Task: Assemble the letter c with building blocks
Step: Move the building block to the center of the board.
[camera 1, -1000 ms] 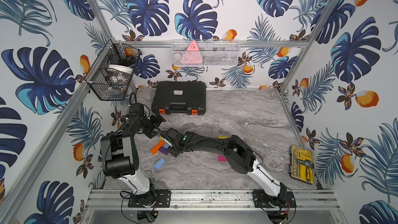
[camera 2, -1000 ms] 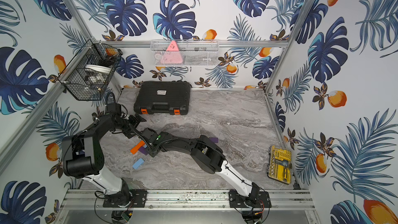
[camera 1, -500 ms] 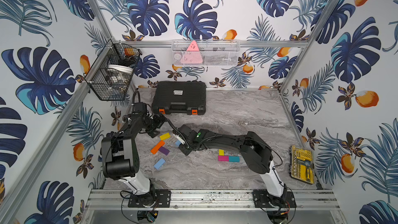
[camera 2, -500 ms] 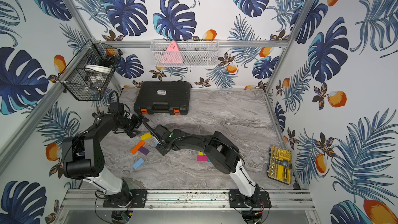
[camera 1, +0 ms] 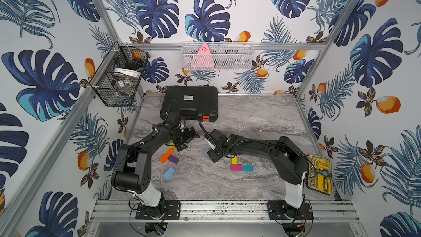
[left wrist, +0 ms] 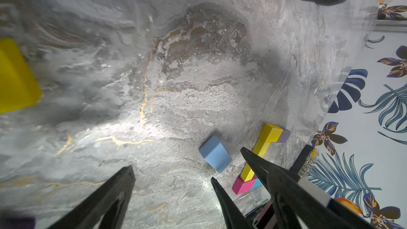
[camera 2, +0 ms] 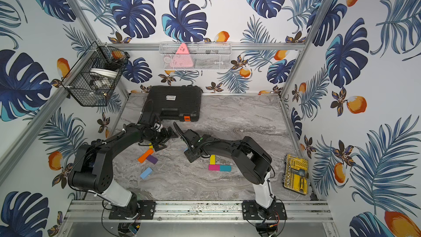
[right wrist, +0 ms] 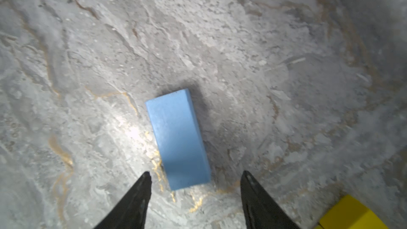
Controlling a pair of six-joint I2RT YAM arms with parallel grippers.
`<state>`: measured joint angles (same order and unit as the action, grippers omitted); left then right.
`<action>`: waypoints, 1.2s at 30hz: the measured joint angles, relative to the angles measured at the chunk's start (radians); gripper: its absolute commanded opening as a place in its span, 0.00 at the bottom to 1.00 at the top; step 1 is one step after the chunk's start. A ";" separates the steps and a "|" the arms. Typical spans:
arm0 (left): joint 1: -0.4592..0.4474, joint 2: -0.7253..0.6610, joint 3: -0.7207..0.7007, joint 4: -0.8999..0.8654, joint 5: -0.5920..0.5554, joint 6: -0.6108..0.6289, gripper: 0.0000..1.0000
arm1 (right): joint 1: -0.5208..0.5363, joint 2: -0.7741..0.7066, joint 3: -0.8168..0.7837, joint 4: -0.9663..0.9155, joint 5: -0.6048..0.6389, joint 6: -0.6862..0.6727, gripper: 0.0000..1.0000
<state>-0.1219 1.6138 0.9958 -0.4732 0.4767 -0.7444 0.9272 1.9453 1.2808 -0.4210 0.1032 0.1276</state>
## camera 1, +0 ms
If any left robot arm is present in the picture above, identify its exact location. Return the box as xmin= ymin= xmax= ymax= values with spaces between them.
xmin=111 ymin=124 xmax=200 ymax=208

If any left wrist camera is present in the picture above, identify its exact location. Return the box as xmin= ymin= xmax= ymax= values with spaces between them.
xmin=163 ymin=111 xmax=182 ymax=126

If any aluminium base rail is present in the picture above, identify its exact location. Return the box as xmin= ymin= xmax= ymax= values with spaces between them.
xmin=91 ymin=200 xmax=360 ymax=223

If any long yellow block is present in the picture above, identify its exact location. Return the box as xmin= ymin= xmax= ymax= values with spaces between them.
xmin=231 ymin=156 xmax=237 ymax=165

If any teal block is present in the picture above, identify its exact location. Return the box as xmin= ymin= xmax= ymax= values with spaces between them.
xmin=242 ymin=165 xmax=254 ymax=172

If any yellow screwdriver bit set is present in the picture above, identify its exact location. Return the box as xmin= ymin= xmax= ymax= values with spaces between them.
xmin=307 ymin=154 xmax=333 ymax=195

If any pink triangle item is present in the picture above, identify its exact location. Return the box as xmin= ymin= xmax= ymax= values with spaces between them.
xmin=190 ymin=43 xmax=215 ymax=69

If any black wire basket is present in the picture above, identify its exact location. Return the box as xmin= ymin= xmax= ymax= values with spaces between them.
xmin=89 ymin=42 xmax=151 ymax=107

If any orange block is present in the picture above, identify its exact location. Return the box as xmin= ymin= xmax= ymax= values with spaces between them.
xmin=159 ymin=148 xmax=174 ymax=163

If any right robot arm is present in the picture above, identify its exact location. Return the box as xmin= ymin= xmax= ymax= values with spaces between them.
xmin=205 ymin=130 xmax=309 ymax=210

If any dark purple block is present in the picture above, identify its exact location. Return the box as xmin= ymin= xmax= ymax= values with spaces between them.
xmin=168 ymin=155 xmax=180 ymax=165

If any magenta block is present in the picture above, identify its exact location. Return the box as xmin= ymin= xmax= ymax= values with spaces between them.
xmin=230 ymin=165 xmax=242 ymax=171

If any black plastic tool case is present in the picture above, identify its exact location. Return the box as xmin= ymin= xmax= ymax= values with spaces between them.
xmin=160 ymin=86 xmax=218 ymax=122

